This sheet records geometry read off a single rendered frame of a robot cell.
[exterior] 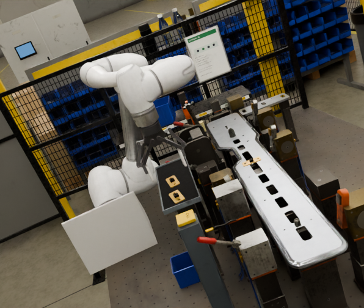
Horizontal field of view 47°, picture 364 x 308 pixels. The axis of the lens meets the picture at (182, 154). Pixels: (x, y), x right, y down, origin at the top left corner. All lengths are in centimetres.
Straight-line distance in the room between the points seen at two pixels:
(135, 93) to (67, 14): 721
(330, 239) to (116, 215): 105
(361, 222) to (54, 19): 772
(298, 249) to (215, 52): 169
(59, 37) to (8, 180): 490
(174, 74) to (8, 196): 298
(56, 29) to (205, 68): 609
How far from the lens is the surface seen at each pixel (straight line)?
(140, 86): 142
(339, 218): 141
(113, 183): 218
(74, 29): 859
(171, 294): 182
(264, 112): 224
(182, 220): 134
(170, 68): 146
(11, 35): 867
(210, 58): 274
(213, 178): 168
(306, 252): 133
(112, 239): 208
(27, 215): 427
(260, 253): 133
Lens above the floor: 187
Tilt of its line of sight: 23 degrees down
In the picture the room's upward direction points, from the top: 22 degrees counter-clockwise
